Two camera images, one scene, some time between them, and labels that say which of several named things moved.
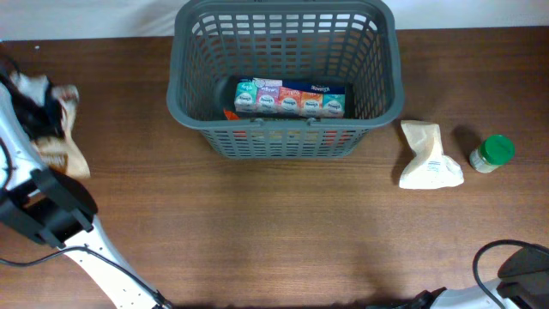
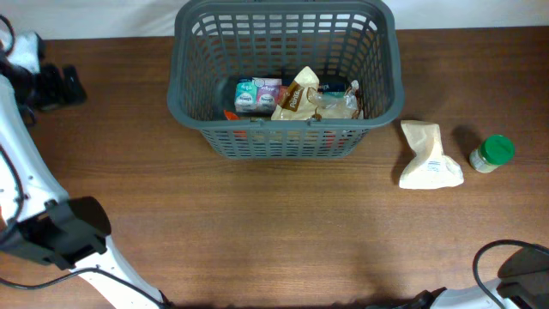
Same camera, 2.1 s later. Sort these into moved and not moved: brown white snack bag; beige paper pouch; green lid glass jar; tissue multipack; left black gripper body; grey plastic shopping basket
Moved: brown white snack bag; left black gripper body
Not moved: tissue multipack; beige paper pouch; grey plastic shopping basket; green lid glass jar
